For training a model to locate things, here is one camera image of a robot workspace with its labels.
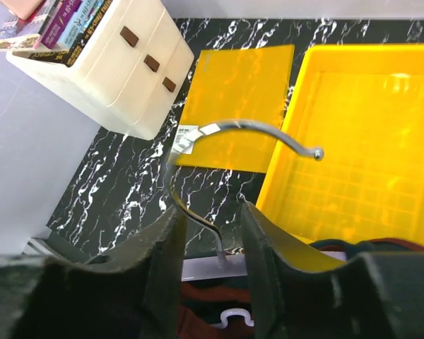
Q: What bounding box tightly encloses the stack of books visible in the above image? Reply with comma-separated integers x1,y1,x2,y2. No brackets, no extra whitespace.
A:
0,1,112,67

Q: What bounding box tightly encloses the navy blue tank top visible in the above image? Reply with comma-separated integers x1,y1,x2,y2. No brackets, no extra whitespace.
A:
176,237,424,338

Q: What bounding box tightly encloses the cream drawer cabinet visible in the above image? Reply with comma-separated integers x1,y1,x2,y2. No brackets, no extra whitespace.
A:
6,1,194,140

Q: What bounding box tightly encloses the yellow plastic bin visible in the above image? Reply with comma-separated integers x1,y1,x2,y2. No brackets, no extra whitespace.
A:
257,44,424,246

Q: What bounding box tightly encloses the lavender plastic hanger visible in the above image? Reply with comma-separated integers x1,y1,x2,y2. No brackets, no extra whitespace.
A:
164,120,330,338

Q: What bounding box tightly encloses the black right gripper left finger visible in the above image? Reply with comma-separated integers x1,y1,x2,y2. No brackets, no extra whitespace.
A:
0,208,187,338

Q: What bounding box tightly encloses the yellow flat lid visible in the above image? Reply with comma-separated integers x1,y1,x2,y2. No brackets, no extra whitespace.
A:
177,44,294,173

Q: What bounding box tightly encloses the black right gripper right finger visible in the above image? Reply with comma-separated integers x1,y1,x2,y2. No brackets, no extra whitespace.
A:
241,203,424,338

